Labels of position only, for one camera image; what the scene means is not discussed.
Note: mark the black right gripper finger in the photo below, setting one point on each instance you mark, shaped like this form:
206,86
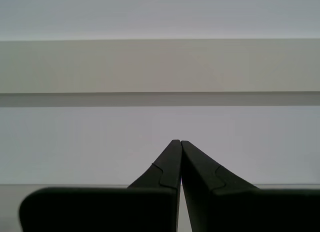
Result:
150,204
225,207

